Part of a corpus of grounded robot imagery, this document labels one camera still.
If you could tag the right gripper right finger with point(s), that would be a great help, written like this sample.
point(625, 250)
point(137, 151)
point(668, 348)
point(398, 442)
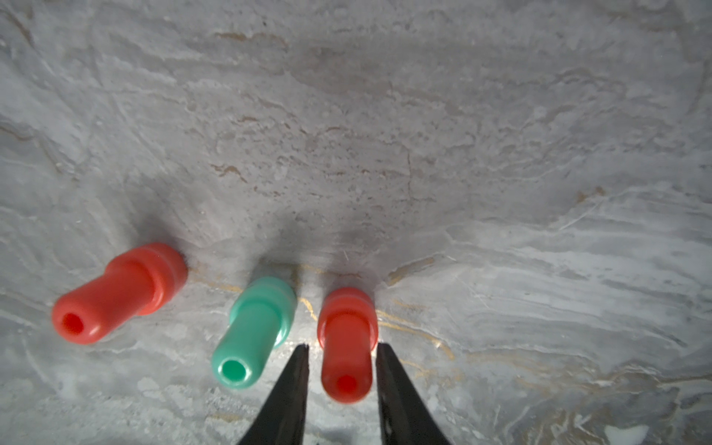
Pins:
point(404, 418)

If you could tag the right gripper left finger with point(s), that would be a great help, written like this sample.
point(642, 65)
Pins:
point(282, 418)

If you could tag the green stamp body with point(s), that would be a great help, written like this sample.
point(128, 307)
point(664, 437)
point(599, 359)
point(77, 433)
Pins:
point(259, 321)

